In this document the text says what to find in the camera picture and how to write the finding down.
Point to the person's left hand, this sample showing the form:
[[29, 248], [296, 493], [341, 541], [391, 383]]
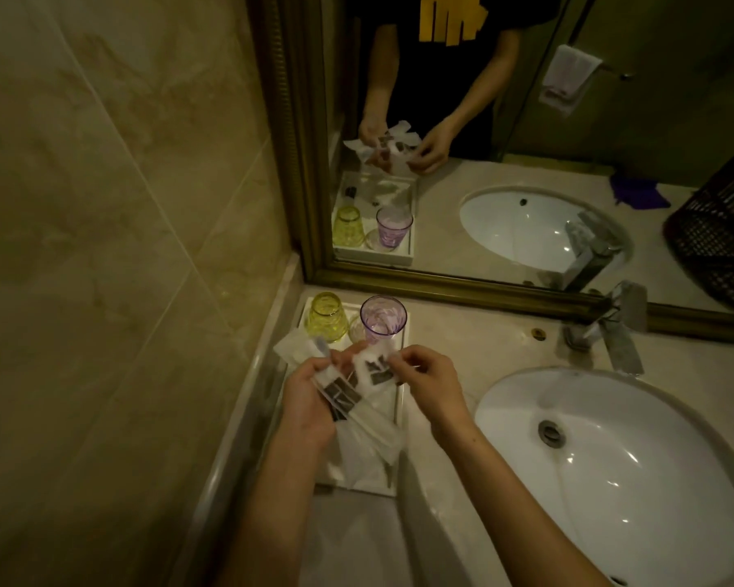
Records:
[[303, 403]]

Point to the person's right hand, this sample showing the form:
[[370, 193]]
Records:
[[441, 391]]

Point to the person's left thumb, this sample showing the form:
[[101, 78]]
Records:
[[345, 355]]

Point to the person's right thumb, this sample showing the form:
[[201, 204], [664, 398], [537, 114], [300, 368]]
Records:
[[411, 372]]

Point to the white sachet with dark label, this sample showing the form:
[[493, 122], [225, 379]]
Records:
[[374, 371]]

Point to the bundle of white sachets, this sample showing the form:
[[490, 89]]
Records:
[[355, 415]]

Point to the small clear glass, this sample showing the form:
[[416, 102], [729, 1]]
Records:
[[356, 331]]

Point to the yellow glass cup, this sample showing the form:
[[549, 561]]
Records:
[[326, 317]]

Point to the white rectangular tray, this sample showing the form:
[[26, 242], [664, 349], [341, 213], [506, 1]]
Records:
[[397, 415]]

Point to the purple glass cup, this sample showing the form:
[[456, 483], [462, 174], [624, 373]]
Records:
[[382, 317]]

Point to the flat white packet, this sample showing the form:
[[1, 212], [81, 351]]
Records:
[[361, 473]]

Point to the round metal hole cap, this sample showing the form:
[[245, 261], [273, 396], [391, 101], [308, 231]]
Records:
[[539, 333]]

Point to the metal sink drain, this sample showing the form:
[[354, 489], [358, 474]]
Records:
[[552, 433]]

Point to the chrome faucet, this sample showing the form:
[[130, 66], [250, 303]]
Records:
[[611, 336]]

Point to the white oval sink basin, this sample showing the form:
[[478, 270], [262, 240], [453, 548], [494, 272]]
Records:
[[636, 482]]

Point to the gold framed wall mirror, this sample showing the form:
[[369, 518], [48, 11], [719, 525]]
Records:
[[587, 146]]

